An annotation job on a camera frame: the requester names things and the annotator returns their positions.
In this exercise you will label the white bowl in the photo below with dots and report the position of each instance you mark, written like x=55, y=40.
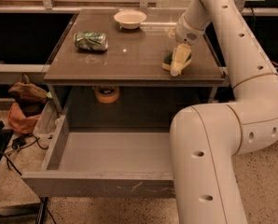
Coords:
x=130, y=19

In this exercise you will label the orange cloth bag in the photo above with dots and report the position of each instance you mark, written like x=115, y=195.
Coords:
x=19, y=122

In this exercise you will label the green and yellow sponge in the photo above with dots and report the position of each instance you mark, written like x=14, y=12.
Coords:
x=168, y=60

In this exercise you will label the tan tape roll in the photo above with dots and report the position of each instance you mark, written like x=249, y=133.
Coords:
x=106, y=95

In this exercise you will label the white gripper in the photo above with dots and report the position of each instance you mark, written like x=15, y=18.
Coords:
x=188, y=34

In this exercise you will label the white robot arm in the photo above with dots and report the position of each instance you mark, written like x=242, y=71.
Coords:
x=203, y=138

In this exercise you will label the grey open drawer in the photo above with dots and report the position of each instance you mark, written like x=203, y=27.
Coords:
x=119, y=150

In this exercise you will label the grey cabinet table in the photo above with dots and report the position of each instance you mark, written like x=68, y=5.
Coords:
x=133, y=58

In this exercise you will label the crushed green soda can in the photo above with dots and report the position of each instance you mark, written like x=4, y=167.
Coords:
x=91, y=41

